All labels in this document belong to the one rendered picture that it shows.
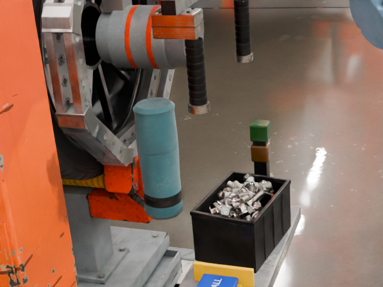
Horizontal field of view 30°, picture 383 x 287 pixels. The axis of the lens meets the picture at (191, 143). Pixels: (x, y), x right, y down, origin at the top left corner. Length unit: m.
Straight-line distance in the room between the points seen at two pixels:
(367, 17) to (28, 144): 0.57
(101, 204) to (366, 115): 1.90
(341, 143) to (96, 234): 1.54
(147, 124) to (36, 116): 0.40
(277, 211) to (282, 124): 1.85
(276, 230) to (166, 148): 0.29
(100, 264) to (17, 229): 0.79
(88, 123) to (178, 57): 0.25
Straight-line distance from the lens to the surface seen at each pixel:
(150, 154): 1.51
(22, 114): 1.11
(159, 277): 2.00
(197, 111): 1.40
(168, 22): 1.36
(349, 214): 2.57
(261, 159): 1.60
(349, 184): 2.77
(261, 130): 1.57
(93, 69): 1.68
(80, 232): 1.85
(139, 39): 1.54
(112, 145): 1.55
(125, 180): 1.66
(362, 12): 1.18
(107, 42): 1.57
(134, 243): 2.01
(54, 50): 1.40
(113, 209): 1.77
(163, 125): 1.49
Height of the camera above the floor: 1.25
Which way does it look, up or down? 23 degrees down
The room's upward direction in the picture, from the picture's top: 5 degrees counter-clockwise
